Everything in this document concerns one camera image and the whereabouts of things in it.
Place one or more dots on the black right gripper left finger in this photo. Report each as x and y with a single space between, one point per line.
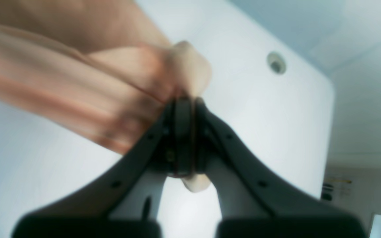
124 201

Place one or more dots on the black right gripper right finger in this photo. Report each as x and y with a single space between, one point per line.
255 202

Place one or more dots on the peach T-shirt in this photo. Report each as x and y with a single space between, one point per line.
100 68

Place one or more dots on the left table cable grommet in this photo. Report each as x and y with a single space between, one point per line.
276 63

